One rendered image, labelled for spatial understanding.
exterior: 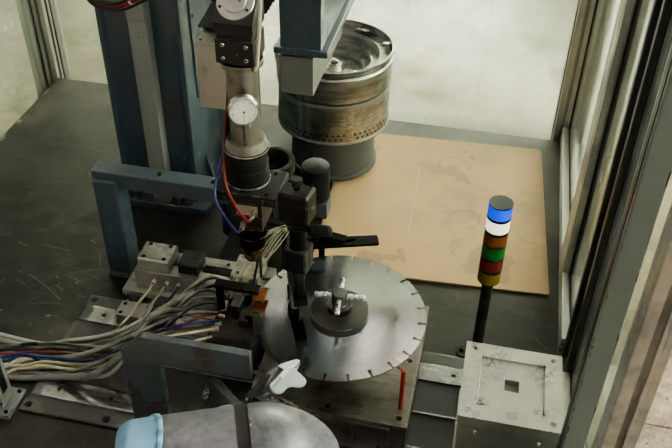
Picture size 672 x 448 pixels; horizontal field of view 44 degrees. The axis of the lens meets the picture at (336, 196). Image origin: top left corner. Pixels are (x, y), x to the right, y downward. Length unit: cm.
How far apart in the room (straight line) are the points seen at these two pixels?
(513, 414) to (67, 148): 150
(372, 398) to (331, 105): 79
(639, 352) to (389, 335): 58
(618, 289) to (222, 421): 58
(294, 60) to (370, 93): 46
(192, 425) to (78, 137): 172
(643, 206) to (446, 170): 126
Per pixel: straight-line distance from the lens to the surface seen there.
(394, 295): 165
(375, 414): 159
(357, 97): 208
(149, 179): 181
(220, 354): 150
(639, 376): 118
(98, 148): 248
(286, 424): 90
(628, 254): 117
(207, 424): 90
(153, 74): 199
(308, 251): 148
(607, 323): 125
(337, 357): 154
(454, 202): 222
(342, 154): 220
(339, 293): 157
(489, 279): 166
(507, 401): 158
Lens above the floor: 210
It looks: 38 degrees down
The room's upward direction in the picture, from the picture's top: 1 degrees clockwise
